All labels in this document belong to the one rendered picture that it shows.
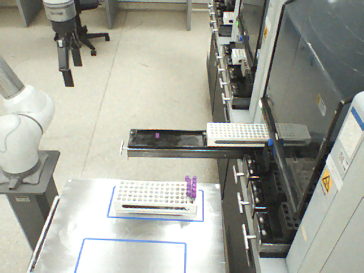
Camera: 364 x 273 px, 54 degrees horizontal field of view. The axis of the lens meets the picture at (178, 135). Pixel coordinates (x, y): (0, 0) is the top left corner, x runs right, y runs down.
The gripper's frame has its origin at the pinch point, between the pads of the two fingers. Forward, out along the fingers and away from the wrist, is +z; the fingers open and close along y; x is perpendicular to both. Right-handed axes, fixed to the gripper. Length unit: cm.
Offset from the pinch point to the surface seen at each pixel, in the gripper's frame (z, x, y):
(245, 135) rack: 34, 66, -7
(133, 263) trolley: 38, 23, 51
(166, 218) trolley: 38, 33, 34
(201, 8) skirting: 117, 69, -360
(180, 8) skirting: 117, 41, -360
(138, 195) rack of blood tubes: 32.3, 23.2, 28.5
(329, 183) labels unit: 1, 75, 49
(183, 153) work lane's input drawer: 42, 40, -3
